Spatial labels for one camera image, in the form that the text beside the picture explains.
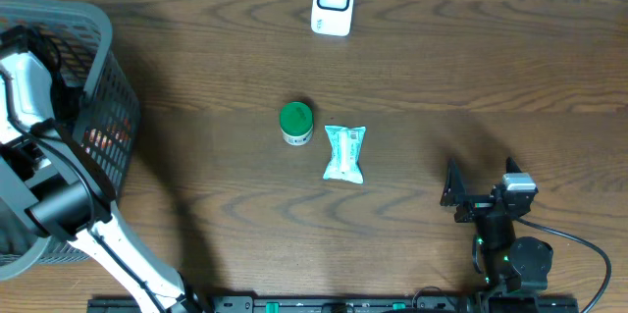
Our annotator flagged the white barcode scanner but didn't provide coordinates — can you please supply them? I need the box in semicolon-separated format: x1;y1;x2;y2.
310;0;354;36

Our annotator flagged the teal snack pack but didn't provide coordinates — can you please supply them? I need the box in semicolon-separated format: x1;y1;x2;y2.
323;126;366;184

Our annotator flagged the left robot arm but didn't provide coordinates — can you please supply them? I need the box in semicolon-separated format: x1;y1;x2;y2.
1;25;205;312

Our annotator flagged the grey plastic basket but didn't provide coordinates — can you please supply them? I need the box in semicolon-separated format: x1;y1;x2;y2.
1;0;140;280

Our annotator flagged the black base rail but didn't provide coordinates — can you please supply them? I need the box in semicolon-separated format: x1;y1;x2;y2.
87;293;580;313

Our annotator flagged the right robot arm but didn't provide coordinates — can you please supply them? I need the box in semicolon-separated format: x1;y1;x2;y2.
440;158;553;313

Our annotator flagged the orange box in basket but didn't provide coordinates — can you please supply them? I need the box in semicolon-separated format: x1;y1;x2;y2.
81;124;130;157

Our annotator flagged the green lid jar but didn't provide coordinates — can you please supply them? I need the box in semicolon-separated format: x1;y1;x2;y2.
279;101;313;146

